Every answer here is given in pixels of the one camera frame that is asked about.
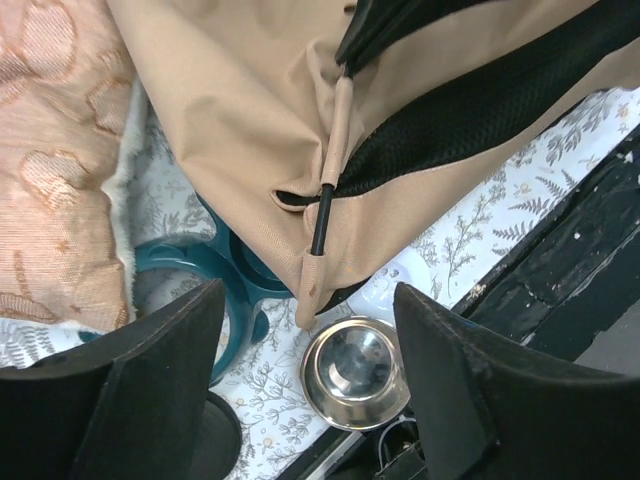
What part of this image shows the black tent pole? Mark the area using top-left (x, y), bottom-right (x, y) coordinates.
top-left (310, 184), bottom-right (334, 256)

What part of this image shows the stainless steel bowl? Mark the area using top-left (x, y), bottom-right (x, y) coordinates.
top-left (300, 316), bottom-right (410, 432)

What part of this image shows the teal double pet feeder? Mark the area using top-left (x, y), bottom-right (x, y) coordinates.
top-left (79, 192), bottom-right (294, 386)

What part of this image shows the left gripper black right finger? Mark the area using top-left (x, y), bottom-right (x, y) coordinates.
top-left (394, 283), bottom-right (639, 479)

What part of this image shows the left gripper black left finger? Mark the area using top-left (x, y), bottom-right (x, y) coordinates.
top-left (1, 280), bottom-right (225, 479)

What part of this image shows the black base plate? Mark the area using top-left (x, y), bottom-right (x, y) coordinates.
top-left (294, 130), bottom-right (640, 480)

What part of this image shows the peach patterned pillow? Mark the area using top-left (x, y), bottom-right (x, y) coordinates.
top-left (1, 1), bottom-right (146, 332)

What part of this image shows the floral table mat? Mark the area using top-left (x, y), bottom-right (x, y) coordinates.
top-left (0, 89), bottom-right (640, 474)

